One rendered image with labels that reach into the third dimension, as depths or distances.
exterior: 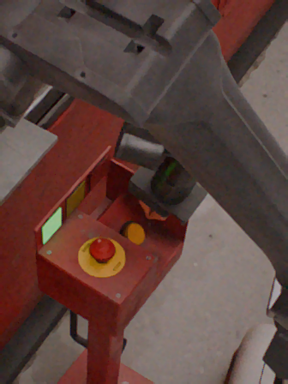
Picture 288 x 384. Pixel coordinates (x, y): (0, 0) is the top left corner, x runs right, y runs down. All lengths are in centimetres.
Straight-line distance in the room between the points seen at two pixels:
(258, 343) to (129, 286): 61
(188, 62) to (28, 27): 9
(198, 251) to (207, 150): 173
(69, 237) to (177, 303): 88
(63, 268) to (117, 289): 9
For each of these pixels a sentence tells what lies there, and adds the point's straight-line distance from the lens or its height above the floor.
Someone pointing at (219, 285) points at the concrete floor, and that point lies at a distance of 213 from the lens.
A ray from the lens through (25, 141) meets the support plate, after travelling 108.
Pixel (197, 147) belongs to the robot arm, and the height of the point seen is 149.
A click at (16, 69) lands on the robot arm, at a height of 151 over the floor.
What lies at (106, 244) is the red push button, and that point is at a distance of 121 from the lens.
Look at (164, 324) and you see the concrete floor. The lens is 206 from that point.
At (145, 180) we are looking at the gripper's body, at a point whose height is 90.
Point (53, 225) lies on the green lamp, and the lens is 122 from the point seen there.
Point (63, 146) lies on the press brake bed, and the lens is 147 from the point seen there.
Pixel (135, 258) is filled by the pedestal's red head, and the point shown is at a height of 78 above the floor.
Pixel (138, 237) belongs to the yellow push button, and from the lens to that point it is 132.
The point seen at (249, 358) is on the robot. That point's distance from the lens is 174.
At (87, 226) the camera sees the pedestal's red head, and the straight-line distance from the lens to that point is 126.
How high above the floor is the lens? 182
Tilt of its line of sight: 53 degrees down
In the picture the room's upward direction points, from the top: 7 degrees clockwise
